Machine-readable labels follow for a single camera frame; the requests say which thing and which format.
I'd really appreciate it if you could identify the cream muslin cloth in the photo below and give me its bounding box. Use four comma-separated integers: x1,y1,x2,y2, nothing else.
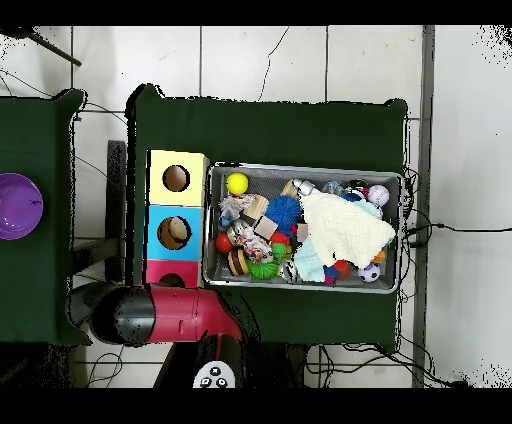
298,188,397,270

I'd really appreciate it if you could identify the shallow clear mesh bin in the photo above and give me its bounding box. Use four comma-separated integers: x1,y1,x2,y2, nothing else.
202,161,404,295

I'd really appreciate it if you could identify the wooden three-hole sorting box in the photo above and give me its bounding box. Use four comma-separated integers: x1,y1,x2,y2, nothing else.
141,149,211,290

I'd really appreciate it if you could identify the blue spiky ball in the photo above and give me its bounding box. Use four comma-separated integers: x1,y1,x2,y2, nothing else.
264,194,302,235

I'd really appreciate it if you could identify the yellow ball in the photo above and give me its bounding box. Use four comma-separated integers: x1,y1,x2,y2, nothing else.
226,172,250,196

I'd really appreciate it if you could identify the red-orange ball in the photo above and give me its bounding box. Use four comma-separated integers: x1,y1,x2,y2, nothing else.
214,233,235,256

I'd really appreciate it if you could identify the brown striped burger toy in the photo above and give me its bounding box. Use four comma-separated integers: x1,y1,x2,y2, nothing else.
226,247,250,277

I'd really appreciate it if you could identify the silver plastic toy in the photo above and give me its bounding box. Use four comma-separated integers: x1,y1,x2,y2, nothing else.
291,178,317,196

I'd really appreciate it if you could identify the dark green tablecloth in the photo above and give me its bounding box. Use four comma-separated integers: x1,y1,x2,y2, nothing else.
124,82,409,353
0,88,93,347

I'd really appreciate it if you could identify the white baseball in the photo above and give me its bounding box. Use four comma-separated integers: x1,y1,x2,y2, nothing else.
366,184,391,208

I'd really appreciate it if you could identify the small soccer ball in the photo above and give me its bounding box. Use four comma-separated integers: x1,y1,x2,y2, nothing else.
356,262,381,284

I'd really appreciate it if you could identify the purple round disc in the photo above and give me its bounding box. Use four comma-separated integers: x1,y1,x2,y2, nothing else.
0,172,44,242

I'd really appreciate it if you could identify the black tripod leg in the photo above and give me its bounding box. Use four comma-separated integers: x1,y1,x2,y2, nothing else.
0,25,83,67

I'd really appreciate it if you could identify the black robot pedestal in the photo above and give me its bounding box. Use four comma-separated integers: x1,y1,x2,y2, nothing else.
249,341,309,388

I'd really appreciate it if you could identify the black power cable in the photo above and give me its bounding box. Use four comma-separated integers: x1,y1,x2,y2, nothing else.
403,222,512,237

